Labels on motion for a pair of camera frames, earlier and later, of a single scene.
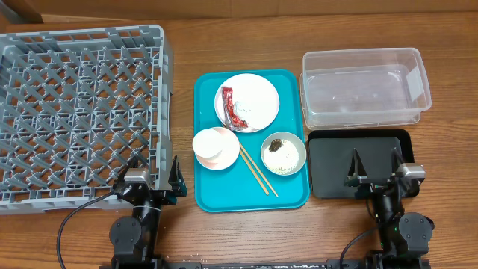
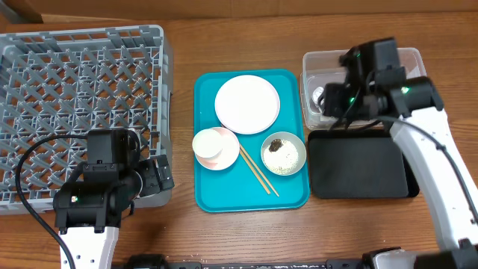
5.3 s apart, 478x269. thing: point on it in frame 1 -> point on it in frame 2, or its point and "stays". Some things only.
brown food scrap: (275, 145) stays
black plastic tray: (330, 153) stays
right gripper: (379, 185) -> (332, 100)
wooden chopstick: (257, 167) stays
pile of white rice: (283, 161) stays
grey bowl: (283, 153) stays
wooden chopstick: (254, 172) stays
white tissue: (245, 113) -> (317, 92)
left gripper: (178, 186) -> (154, 184)
